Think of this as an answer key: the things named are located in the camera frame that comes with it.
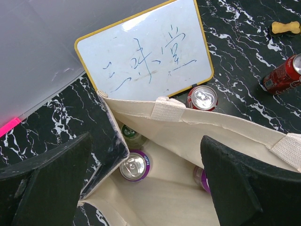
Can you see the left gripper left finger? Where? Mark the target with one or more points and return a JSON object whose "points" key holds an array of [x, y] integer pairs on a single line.
{"points": [[44, 190]]}

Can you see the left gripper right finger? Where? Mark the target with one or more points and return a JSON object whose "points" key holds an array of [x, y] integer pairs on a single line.
{"points": [[247, 191]]}

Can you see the purple Fanta can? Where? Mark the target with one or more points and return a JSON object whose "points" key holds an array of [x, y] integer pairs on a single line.
{"points": [[200, 178], [137, 166]]}

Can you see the cream canvas tote bag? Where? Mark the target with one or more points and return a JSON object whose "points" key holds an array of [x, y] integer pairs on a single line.
{"points": [[169, 196]]}

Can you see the clear glass bottle green cap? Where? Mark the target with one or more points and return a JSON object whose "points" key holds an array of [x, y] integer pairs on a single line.
{"points": [[133, 139]]}

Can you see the red cola can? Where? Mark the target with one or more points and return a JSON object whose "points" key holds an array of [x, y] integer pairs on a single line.
{"points": [[285, 77], [202, 98]]}

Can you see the red cola can behind bag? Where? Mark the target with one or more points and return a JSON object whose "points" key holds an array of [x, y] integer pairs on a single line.
{"points": [[202, 98]]}

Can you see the small whiteboard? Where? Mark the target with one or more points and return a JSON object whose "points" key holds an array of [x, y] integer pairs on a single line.
{"points": [[161, 51]]}

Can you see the yellow bone-shaped toy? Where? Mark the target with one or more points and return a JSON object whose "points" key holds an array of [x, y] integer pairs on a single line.
{"points": [[290, 29]]}

